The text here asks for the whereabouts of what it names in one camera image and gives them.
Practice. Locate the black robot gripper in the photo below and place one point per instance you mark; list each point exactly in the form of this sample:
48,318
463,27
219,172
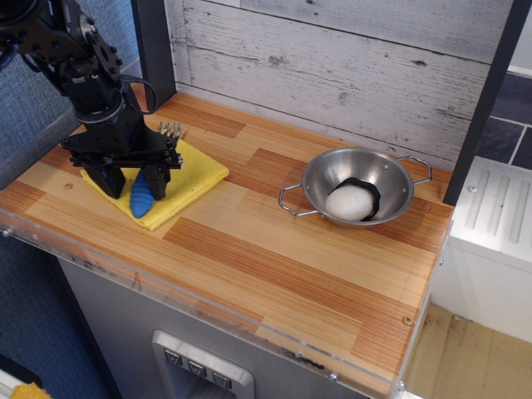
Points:
119,136

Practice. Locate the blue handled metal fork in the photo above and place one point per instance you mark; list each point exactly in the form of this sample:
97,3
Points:
142,200

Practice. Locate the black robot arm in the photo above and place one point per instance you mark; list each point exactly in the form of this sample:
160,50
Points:
57,39

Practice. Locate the yellow folded cloth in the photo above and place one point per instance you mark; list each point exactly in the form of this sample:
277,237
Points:
198,175

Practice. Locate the silver toy dispenser panel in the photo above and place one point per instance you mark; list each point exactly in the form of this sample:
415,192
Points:
188,371

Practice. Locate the white egg-shaped object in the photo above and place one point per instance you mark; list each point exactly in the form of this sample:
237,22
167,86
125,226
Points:
349,202

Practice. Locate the yellow object at corner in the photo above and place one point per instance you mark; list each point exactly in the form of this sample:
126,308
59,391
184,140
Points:
29,391

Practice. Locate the clear acrylic edge guard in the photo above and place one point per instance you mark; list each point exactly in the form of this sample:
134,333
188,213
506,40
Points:
339,303

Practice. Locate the white grooved appliance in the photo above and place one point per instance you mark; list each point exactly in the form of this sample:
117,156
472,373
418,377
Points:
485,269

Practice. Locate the dark grey left post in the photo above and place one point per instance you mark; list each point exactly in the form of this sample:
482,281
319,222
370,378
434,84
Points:
153,41

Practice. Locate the dark grey post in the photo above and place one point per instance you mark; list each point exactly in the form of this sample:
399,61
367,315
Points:
153,41
510,36

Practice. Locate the silver metal bowl with handles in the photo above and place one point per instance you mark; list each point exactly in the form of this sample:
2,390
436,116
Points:
391,182

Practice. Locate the dark grey right post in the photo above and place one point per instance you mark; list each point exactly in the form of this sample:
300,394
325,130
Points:
510,36

